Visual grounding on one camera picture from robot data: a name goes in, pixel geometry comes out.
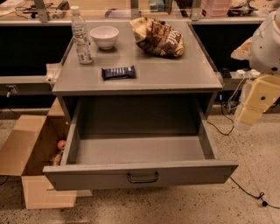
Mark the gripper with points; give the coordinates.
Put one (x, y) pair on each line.
(266, 49)

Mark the grey top drawer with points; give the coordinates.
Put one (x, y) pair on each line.
(111, 136)

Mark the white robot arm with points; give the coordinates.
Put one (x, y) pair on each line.
(262, 51)

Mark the white power strip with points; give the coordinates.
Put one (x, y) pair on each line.
(245, 73)

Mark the pink container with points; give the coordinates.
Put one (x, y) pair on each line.
(215, 8)

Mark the brown chip bag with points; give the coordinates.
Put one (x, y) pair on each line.
(157, 38)

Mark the blue candy bar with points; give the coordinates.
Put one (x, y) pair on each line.
(118, 73)

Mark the grey cabinet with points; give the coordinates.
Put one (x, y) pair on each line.
(190, 73)

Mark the white bowl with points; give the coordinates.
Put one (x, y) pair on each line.
(104, 37)

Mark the red apple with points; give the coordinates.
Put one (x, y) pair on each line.
(61, 144)

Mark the clear plastic water bottle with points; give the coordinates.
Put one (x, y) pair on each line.
(80, 36)

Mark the snack bag in box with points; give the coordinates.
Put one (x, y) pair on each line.
(57, 158)

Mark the cardboard box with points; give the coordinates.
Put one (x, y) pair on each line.
(29, 148)

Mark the black drawer handle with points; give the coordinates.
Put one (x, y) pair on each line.
(142, 179)

